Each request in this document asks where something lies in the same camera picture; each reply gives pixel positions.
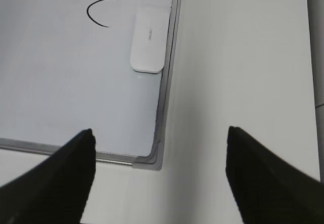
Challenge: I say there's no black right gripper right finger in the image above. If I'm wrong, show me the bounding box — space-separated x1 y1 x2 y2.
226 126 323 223

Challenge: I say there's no white magnetic whiteboard grey frame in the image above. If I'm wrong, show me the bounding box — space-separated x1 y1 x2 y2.
1 0 181 170

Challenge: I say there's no white rectangular whiteboard eraser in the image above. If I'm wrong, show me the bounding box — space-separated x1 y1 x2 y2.
130 7 170 74

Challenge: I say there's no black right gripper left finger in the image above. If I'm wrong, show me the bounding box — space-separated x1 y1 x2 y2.
1 129 96 223

